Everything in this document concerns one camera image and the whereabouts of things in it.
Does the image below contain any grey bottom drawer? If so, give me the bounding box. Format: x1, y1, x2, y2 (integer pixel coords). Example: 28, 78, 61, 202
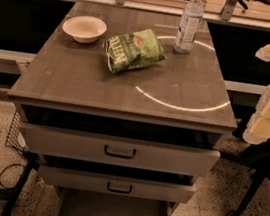
54, 189, 172, 216

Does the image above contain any grey drawer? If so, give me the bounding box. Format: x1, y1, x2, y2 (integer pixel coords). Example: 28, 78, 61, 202
54, 189, 172, 216
20, 123, 220, 176
38, 166, 197, 203

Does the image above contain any grey drawer cabinet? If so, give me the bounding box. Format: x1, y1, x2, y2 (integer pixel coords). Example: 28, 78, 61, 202
0, 0, 253, 216

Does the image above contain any grey middle drawer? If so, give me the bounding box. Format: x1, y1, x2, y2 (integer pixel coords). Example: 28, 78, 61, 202
38, 166, 197, 203

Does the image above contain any grey top drawer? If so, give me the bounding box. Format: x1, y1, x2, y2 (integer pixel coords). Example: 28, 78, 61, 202
20, 123, 220, 176

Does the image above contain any green chip bag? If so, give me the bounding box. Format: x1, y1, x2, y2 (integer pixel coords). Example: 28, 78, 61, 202
105, 29, 167, 74

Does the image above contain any white paper bowl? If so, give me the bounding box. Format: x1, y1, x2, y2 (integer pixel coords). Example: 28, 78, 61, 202
62, 16, 107, 44

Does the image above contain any clear plastic water bottle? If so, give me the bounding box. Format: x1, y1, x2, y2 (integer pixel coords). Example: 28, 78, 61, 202
173, 0, 205, 54

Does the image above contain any black office chair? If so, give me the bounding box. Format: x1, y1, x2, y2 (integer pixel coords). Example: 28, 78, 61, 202
220, 139, 270, 216

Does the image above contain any black metal stand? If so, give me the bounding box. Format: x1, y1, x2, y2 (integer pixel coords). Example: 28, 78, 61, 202
0, 153, 38, 216

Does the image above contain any black wire basket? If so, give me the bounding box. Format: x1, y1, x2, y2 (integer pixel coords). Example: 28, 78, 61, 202
5, 112, 27, 156

